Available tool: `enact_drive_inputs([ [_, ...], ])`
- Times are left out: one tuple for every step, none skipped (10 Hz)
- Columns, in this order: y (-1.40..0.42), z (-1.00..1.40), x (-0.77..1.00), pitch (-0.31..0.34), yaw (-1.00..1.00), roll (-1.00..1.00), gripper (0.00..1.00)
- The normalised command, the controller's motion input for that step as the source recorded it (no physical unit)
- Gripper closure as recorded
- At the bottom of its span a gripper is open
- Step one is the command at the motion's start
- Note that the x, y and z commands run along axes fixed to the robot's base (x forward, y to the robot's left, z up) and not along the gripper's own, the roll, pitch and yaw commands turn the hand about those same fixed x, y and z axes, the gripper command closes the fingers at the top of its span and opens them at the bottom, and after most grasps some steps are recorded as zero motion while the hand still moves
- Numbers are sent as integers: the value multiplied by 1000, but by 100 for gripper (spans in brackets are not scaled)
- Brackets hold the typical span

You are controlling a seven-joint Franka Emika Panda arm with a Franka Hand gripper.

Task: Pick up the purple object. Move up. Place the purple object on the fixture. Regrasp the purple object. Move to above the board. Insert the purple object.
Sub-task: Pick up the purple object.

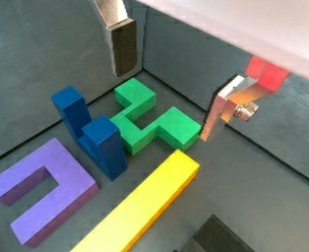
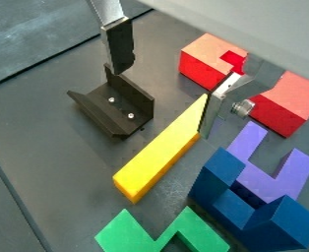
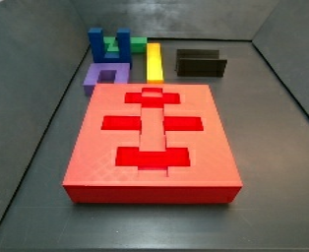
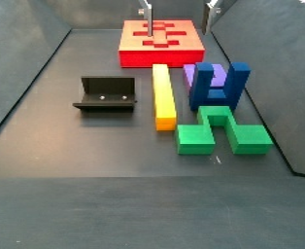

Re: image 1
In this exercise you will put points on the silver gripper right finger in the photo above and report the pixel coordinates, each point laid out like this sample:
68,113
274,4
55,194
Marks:
222,109

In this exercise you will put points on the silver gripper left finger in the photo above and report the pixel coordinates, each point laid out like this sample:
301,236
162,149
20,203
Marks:
120,34

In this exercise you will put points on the purple U-shaped block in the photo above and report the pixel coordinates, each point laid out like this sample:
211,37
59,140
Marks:
48,164

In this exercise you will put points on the red board with slots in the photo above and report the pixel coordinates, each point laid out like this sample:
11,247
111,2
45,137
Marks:
269,75

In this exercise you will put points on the black fixture stand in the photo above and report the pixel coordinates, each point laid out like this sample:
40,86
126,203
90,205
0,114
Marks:
215,238

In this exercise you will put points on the blue U-shaped block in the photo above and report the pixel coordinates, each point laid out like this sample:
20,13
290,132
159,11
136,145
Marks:
96,135

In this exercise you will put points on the yellow long bar block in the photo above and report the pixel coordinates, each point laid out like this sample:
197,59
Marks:
130,219

